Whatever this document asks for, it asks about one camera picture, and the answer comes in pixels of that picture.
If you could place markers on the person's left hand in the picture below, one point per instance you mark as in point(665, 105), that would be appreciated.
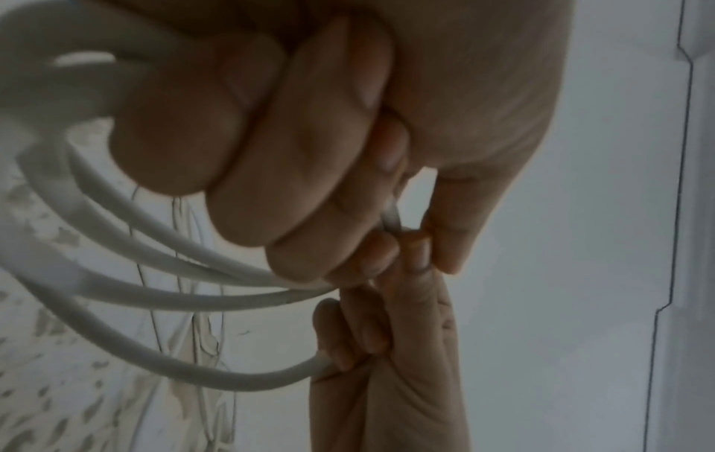
point(447, 88)

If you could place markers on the person's right hand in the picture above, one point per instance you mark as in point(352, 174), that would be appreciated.
point(408, 375)

